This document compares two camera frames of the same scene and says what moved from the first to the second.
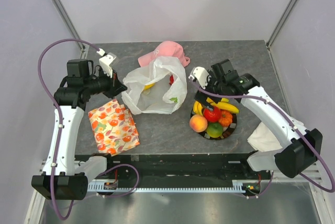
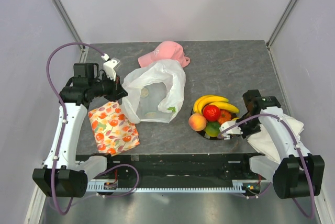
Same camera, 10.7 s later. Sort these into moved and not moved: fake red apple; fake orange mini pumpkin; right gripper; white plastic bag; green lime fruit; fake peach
Moved: right gripper; white plastic bag
Not moved: fake red apple; green lime fruit; fake orange mini pumpkin; fake peach
